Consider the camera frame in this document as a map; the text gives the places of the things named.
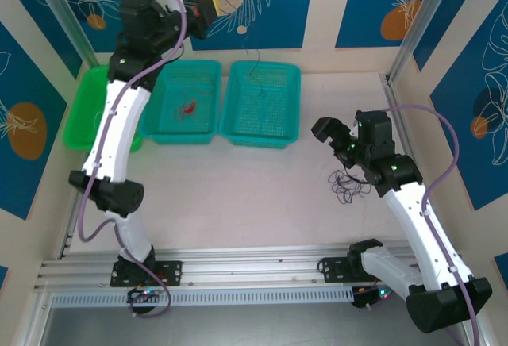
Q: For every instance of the teal plastic basket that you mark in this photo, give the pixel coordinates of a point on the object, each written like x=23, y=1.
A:
x=260, y=116
x=180, y=124

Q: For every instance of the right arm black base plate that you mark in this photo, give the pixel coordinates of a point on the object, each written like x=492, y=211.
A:
x=333, y=268

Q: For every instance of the green plastic basket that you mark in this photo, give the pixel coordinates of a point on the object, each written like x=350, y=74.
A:
x=81, y=108

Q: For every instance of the aluminium corner post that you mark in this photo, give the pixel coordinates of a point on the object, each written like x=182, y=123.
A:
x=63, y=16
x=420, y=20

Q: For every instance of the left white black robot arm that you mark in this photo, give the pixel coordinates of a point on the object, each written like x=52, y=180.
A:
x=115, y=131

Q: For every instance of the aluminium rail frame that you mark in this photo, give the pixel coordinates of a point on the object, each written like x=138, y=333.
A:
x=246, y=262

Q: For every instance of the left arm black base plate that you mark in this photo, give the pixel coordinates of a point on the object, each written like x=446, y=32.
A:
x=170, y=272

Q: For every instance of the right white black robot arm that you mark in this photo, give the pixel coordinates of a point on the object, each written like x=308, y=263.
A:
x=412, y=215

